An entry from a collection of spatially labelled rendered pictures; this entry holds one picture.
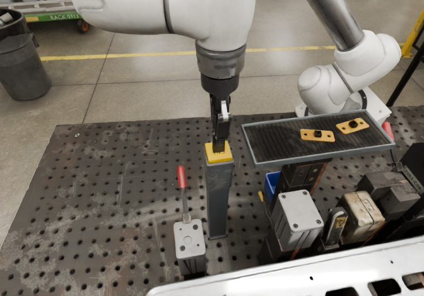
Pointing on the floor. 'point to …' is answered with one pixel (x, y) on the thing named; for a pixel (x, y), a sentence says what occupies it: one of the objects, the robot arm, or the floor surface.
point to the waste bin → (20, 59)
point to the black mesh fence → (407, 76)
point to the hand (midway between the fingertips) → (218, 141)
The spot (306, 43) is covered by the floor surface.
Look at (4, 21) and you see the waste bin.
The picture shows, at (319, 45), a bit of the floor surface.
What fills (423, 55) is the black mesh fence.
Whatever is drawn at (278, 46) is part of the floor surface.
